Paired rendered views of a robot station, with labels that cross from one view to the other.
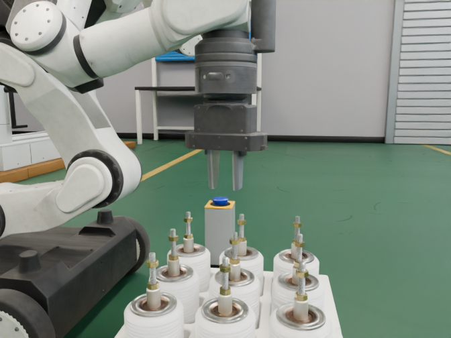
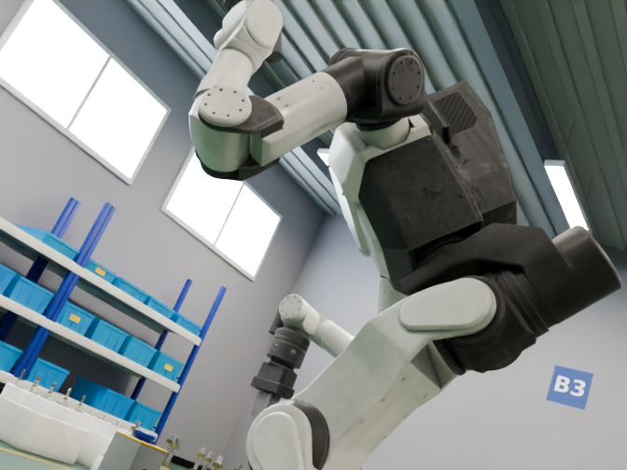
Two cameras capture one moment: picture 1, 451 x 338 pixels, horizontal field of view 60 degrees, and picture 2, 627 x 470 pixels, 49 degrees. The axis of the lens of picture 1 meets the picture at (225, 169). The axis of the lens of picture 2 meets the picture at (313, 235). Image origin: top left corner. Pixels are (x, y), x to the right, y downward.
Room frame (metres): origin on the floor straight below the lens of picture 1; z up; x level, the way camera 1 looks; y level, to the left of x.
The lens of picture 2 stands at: (2.04, 0.74, 0.35)
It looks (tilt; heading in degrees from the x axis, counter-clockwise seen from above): 19 degrees up; 209
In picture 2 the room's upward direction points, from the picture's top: 23 degrees clockwise
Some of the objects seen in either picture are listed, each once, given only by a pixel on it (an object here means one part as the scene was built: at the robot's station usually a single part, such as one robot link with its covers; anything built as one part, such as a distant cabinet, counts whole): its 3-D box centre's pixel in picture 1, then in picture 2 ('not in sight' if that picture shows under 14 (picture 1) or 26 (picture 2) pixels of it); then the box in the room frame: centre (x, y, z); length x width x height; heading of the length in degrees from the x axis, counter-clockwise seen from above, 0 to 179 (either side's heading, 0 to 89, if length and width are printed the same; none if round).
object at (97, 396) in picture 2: not in sight; (101, 398); (-3.57, -3.80, 0.36); 0.50 x 0.38 x 0.21; 79
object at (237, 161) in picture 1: (240, 169); (258, 403); (0.56, -0.02, 0.48); 0.03 x 0.02 x 0.06; 161
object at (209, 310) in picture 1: (225, 310); not in sight; (0.57, 0.00, 0.25); 0.08 x 0.08 x 0.01
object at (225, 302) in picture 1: (225, 302); not in sight; (0.57, 0.00, 0.26); 0.02 x 0.02 x 0.03
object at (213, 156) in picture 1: (211, 167); (271, 407); (0.58, 0.02, 0.48); 0.03 x 0.02 x 0.06; 161
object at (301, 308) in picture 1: (301, 308); not in sight; (0.55, -0.12, 0.26); 0.02 x 0.02 x 0.03
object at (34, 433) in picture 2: not in sight; (31, 428); (-0.84, -1.91, 0.09); 0.39 x 0.39 x 0.18; 86
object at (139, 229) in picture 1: (120, 245); not in sight; (1.25, 0.35, 0.10); 0.20 x 0.05 x 0.20; 80
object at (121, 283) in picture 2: not in sight; (118, 287); (-3.16, -3.89, 1.38); 0.50 x 0.38 x 0.11; 79
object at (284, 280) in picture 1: (298, 282); not in sight; (0.67, -0.13, 0.25); 0.08 x 0.08 x 0.01
